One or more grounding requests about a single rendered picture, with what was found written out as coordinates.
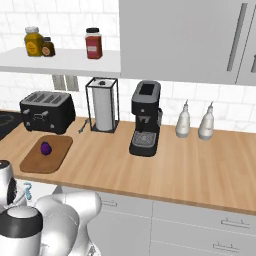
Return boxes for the brown wooden cutting board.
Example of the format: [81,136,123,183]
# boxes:
[19,134,74,175]

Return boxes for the purple eggplant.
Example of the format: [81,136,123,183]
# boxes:
[40,141,54,157]

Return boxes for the black coffee machine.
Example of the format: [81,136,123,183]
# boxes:
[128,79,164,158]

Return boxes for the white paper towel roll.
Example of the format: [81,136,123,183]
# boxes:
[91,79,115,132]

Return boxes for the grey metal peeler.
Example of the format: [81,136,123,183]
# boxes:
[77,117,91,135]

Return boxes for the white spout bottle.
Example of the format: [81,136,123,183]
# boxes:
[175,99,192,139]
[197,100,216,141]

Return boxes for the grey drawer front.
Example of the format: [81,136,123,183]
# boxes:
[59,185,155,220]
[149,218,256,256]
[151,199,256,238]

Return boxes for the black toaster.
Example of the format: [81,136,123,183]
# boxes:
[19,90,77,136]

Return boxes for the red spice jar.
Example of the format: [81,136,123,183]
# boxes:
[84,27,104,60]

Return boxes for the grey cupboard door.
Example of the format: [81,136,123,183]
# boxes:
[87,209,154,256]

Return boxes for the small brown jar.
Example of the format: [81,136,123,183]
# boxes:
[41,36,57,58]

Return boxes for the black hob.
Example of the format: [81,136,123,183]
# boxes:
[0,110,24,142]

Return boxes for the yellow spice jar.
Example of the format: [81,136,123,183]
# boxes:
[23,26,45,58]

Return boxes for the black wire paper towel holder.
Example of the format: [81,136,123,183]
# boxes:
[85,76,120,134]

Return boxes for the grey drawer handle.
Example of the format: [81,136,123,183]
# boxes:
[99,199,118,208]
[220,217,252,230]
[212,242,241,254]

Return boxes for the grey wall outlet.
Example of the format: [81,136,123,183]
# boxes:
[51,75,80,93]

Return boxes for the white wall shelf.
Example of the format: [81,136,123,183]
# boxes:
[0,46,122,79]

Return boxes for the grey wall cabinet door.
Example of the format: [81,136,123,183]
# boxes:
[118,0,250,85]
[235,0,256,87]

